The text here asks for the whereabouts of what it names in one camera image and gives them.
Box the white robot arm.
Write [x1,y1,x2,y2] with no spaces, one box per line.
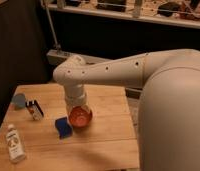
[53,49,200,171]

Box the white plastic bottle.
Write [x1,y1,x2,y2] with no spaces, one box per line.
[6,124,26,163]

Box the orange bowl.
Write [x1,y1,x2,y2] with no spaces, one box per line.
[68,106,92,128]

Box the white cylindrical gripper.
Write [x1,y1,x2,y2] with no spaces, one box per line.
[64,84,89,112]

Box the blue sponge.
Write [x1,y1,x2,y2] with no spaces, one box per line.
[55,117,72,139]

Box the wooden table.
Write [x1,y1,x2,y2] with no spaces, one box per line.
[0,84,139,171]

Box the metal pole stand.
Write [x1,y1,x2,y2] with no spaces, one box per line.
[43,0,61,53]

